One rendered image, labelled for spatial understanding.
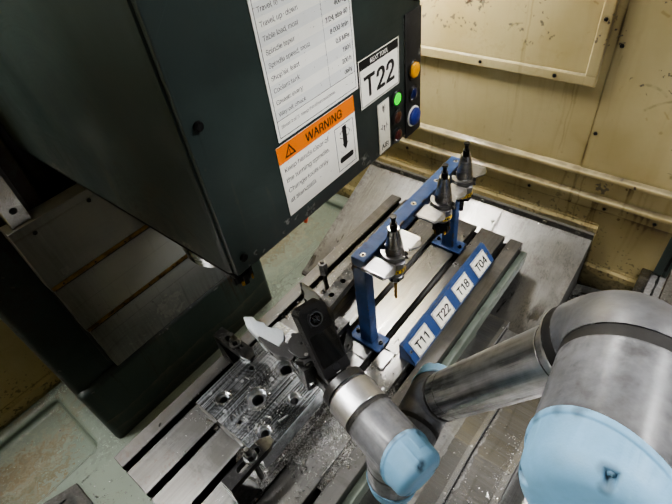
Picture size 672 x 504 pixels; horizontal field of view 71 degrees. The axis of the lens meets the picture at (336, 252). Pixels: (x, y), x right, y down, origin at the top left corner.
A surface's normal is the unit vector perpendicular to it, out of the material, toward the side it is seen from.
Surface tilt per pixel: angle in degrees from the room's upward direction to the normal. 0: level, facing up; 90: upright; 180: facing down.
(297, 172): 90
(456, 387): 68
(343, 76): 90
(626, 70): 90
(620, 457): 3
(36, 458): 0
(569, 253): 24
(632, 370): 6
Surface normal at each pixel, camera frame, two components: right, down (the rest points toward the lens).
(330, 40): 0.78, 0.37
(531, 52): -0.62, 0.59
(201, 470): -0.11, -0.71
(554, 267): -0.36, -0.40
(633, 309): -0.28, -0.86
